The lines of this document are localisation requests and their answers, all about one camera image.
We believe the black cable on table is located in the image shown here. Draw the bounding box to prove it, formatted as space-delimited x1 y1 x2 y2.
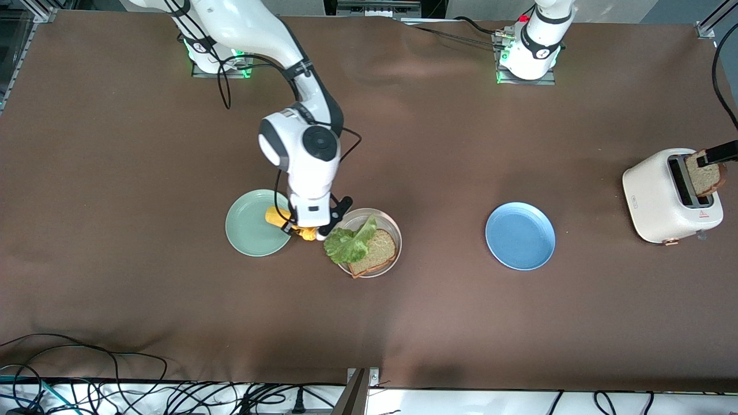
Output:
404 16 511 47

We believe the blue plate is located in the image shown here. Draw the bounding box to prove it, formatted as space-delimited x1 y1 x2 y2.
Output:
485 201 557 271

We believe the green lettuce leaf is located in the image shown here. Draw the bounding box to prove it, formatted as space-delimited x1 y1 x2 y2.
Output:
323 214 379 266

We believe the white toaster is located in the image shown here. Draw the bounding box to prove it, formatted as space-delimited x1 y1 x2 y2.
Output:
622 148 725 247

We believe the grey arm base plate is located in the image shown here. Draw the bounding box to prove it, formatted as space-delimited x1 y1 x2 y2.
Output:
496 32 558 86
191 55 255 79

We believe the black metal equipment frame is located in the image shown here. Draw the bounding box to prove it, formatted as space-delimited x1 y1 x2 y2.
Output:
323 0 447 19

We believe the clear acrylic enclosure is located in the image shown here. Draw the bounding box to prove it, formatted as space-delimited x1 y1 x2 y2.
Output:
0 9 35 110

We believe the beige plate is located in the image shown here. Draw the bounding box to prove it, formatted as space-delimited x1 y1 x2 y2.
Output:
330 208 403 279

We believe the toasted brown bread slice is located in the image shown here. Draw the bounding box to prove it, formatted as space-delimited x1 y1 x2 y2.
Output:
348 228 399 279
684 148 728 198

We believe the aluminium corner profile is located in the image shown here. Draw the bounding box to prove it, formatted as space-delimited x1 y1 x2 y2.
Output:
23 0 58 24
695 0 738 40

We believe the mint green plate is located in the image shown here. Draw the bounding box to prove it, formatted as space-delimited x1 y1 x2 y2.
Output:
225 189 296 258

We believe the brown table cloth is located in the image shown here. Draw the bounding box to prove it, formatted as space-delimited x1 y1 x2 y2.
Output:
0 9 738 393

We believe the black floor cable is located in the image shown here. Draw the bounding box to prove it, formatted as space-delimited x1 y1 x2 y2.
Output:
0 333 122 415
0 345 168 407

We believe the teal floor cable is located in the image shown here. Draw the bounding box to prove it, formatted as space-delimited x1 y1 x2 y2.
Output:
0 373 78 415

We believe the aluminium profile post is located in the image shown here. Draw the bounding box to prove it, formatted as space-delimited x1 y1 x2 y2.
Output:
343 367 381 415

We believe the yellow mustard squeeze bottle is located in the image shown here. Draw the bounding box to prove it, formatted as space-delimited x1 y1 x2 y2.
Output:
264 206 319 242

